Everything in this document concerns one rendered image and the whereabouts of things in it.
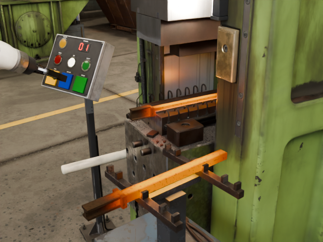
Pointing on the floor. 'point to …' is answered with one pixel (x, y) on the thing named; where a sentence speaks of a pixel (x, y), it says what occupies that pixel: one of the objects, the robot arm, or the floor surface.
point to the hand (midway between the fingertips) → (59, 77)
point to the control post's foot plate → (89, 233)
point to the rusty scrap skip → (119, 14)
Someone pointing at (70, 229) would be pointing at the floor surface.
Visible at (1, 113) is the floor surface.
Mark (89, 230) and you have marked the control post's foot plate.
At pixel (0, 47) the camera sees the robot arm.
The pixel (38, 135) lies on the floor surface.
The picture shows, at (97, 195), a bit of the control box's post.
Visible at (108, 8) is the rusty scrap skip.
